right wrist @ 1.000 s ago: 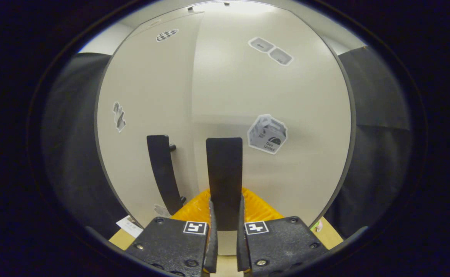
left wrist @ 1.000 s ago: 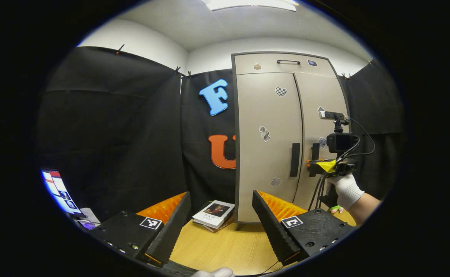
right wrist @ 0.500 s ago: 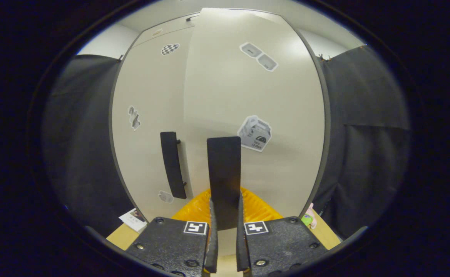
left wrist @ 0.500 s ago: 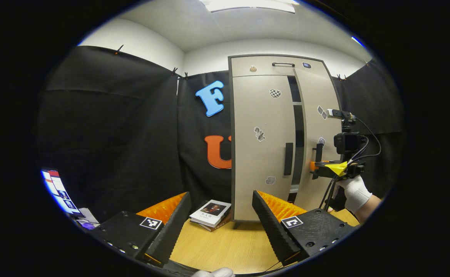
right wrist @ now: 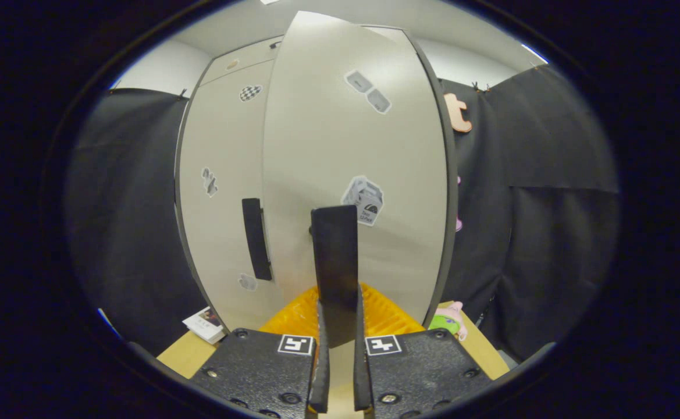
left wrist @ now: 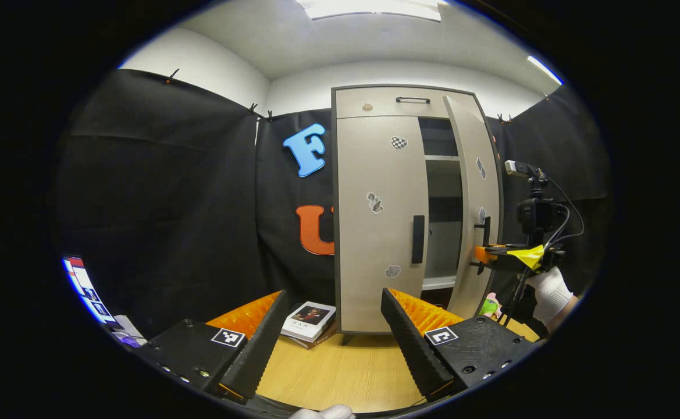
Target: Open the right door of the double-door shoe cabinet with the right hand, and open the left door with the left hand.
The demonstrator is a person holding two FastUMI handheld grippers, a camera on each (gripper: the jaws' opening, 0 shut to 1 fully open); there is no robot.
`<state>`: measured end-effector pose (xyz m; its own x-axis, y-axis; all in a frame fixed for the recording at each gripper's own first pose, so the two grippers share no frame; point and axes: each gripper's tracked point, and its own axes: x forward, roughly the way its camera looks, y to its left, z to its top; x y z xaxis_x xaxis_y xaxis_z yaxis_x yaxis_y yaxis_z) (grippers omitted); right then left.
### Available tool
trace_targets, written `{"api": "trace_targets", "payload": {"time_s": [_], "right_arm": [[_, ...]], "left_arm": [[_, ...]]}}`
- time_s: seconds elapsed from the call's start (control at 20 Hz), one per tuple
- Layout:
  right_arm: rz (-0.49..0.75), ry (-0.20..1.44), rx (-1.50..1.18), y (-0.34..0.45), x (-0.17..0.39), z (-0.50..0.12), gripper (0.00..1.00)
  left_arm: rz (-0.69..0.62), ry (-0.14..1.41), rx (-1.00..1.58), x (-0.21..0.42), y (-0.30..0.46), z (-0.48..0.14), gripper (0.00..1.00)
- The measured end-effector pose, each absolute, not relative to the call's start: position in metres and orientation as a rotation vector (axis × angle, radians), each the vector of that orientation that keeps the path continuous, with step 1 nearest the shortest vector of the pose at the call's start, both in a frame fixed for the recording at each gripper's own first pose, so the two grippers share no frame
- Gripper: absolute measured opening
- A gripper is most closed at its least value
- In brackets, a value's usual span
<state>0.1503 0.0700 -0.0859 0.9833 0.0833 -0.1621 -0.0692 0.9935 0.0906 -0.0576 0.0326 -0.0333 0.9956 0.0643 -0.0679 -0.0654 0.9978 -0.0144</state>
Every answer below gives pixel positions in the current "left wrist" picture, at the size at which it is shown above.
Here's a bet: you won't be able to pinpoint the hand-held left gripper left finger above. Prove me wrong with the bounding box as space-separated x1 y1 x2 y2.
136 290 290 405

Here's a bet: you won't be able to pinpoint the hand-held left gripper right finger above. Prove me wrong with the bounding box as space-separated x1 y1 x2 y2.
380 287 541 403

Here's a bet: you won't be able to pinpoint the black door handle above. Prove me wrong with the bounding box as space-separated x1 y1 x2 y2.
475 216 492 274
412 215 426 265

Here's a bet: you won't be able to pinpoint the beige cabinet door grey stickers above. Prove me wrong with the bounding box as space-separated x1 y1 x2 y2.
443 95 502 319

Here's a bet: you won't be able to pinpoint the beige double-door shoe cabinet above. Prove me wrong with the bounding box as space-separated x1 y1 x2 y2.
331 84 506 335

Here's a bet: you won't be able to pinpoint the beige cabinet drawer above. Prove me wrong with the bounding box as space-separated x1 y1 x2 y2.
336 87 451 120

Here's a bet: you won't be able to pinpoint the pink green plush toy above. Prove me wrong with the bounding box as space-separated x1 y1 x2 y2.
479 292 503 319

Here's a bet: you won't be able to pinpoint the white portrait cover book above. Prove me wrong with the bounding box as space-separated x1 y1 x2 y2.
280 301 337 343

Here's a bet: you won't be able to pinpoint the brown book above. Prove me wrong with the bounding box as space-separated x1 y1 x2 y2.
302 326 337 350

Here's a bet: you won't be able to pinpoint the small ceiling light panel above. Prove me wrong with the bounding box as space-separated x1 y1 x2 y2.
527 55 564 86

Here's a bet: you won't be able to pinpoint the black backdrop cloth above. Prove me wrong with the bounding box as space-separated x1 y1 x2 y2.
55 69 614 341

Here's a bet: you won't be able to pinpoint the colourful printed poster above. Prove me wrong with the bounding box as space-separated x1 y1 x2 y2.
62 255 120 325

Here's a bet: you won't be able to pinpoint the large ceiling light panel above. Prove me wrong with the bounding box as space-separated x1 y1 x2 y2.
296 0 442 22

